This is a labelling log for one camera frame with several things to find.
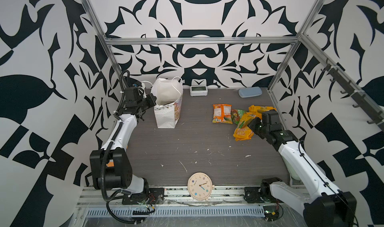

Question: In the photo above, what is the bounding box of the yellow snack packet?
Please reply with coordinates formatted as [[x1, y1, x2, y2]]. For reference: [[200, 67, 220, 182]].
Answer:
[[249, 105, 276, 118], [233, 112, 257, 141]]

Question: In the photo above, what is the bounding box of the patterned paper gift bag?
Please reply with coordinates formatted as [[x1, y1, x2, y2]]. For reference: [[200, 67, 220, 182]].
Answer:
[[141, 76, 183, 129]]

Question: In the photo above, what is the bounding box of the green corn chips packet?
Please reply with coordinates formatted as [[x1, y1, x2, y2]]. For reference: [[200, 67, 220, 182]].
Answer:
[[231, 109, 246, 125]]

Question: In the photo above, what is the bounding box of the orange snack packet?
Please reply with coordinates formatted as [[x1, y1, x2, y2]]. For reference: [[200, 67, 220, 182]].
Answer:
[[213, 104, 233, 124]]

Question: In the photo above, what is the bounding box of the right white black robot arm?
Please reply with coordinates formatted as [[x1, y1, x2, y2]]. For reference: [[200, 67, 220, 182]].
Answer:
[[247, 110, 359, 227]]

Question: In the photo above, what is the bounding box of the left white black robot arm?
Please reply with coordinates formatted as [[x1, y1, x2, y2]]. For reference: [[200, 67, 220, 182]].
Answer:
[[90, 84, 156, 202]]

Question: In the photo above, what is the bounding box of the blue-grey glasses case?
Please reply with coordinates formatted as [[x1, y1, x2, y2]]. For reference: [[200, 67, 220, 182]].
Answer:
[[238, 87, 263, 98]]

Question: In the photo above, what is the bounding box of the pale green glasses case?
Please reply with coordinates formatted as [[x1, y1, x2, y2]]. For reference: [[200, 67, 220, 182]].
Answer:
[[286, 163, 301, 181]]

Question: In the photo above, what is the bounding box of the white digital clock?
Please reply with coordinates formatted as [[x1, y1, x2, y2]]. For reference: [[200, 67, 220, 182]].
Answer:
[[190, 85, 208, 97]]

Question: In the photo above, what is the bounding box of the left black corrugated cable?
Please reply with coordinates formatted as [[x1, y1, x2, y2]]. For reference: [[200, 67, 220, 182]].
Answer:
[[100, 139, 145, 225]]

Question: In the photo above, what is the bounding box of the round beige wall clock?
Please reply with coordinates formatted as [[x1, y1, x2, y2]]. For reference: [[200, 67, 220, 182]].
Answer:
[[187, 173, 215, 201]]

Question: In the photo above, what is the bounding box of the black wall hook rack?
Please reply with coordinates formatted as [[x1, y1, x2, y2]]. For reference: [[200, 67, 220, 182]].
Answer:
[[321, 59, 384, 132]]

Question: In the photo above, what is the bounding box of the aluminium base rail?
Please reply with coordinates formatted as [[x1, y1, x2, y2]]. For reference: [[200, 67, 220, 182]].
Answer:
[[68, 183, 340, 227]]

